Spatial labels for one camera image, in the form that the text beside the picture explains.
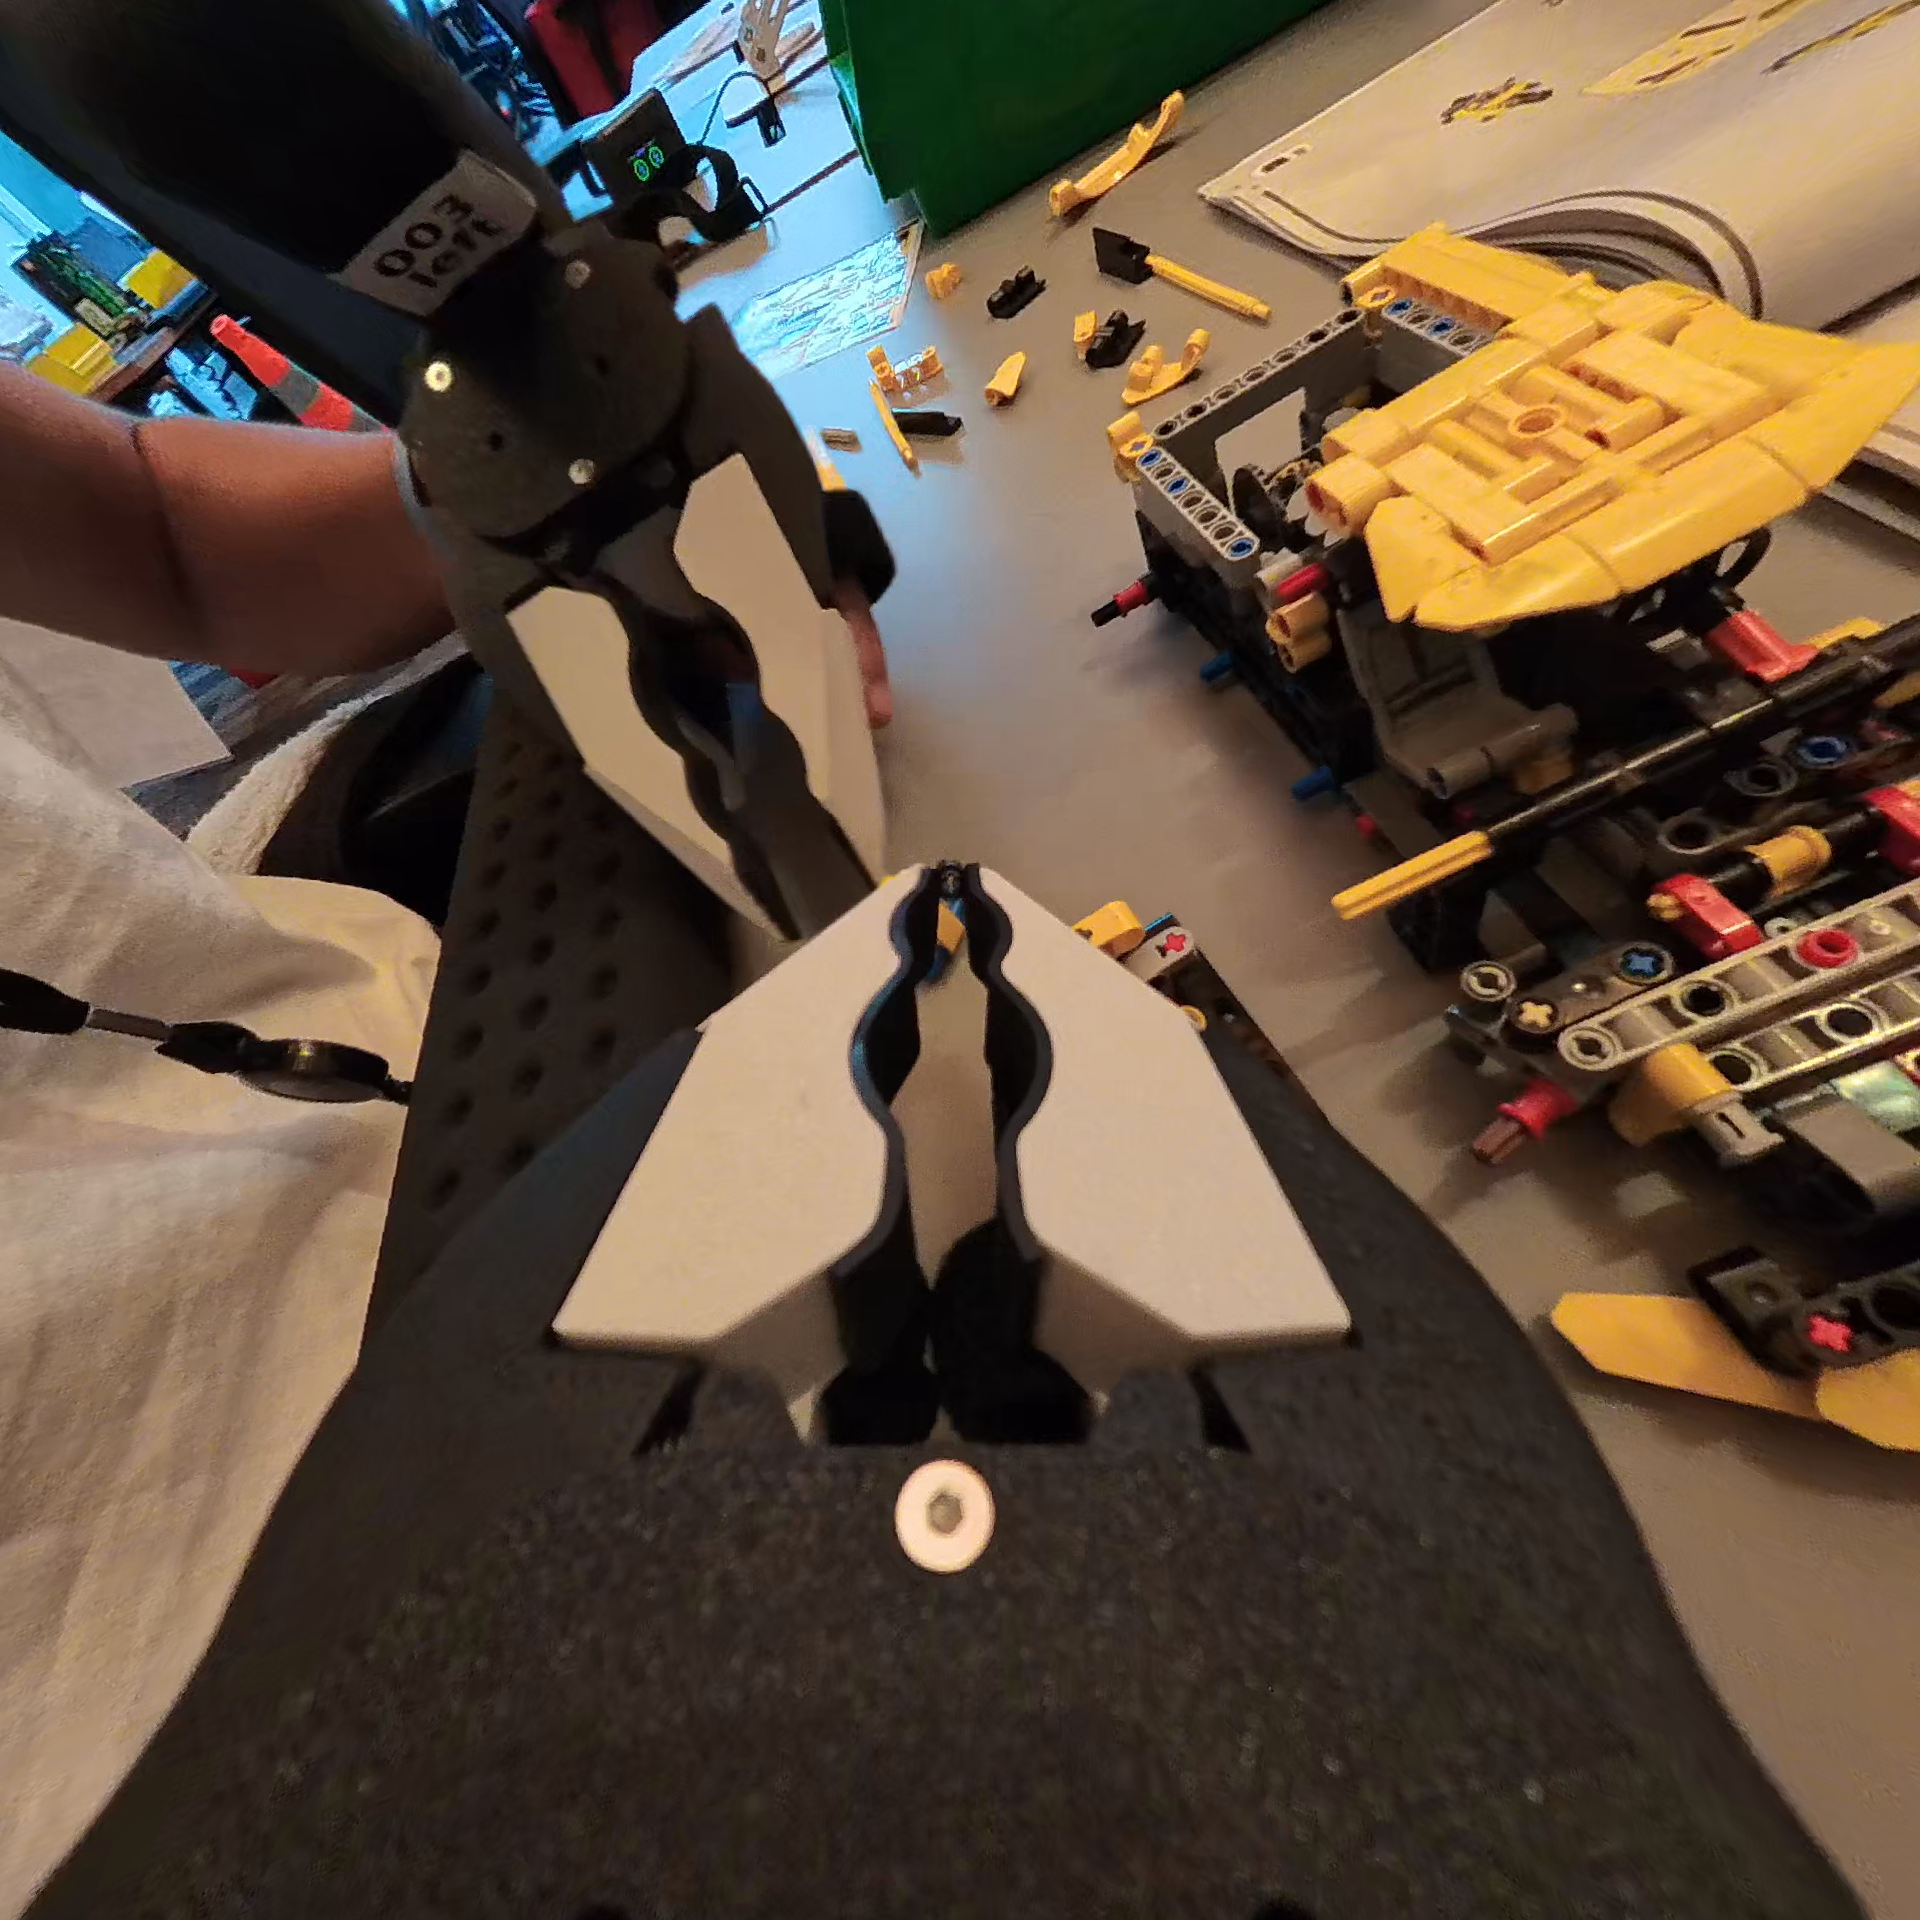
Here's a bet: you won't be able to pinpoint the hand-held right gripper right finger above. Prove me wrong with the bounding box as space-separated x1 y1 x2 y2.
964 867 1350 1393

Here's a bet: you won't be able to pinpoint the yellow curved bar piece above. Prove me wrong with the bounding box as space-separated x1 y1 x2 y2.
1050 90 1185 218

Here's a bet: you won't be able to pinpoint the instruction booklet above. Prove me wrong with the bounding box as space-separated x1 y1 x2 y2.
1203 0 1920 518

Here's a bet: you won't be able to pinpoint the black lanyard clip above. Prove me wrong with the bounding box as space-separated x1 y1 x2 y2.
0 963 417 1107

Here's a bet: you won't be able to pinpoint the small brick assembly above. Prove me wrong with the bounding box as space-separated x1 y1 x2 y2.
1072 896 1216 1039

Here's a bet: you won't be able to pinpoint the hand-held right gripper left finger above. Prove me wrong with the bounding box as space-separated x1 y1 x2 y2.
555 867 933 1394

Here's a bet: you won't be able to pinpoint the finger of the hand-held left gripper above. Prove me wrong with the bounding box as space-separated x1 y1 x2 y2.
673 450 886 889
503 581 823 939

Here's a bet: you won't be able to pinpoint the small black robot toy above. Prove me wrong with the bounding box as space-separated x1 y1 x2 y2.
582 90 766 242

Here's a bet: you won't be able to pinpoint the yellow toy car model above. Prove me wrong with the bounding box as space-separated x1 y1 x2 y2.
1096 224 1920 1446

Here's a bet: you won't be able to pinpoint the scattered yellow black pieces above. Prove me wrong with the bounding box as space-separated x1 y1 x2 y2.
819 264 1213 472

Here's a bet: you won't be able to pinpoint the clear printed plastic bag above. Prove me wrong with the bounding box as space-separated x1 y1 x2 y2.
734 218 922 375

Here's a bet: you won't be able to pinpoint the person's left hand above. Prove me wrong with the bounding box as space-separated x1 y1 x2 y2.
830 575 901 734

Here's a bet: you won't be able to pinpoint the person's left forearm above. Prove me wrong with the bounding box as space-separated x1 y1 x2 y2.
0 366 453 678

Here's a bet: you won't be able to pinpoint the thin yellow bar piece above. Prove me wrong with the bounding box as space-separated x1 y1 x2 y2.
1096 224 1273 322

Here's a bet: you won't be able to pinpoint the grey desk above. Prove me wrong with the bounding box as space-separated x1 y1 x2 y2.
662 0 1920 1920

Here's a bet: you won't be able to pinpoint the green plastic bin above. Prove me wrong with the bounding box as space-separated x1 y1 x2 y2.
823 0 1335 242

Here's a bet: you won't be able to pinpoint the orange traffic cone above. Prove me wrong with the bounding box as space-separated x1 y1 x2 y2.
210 312 365 434

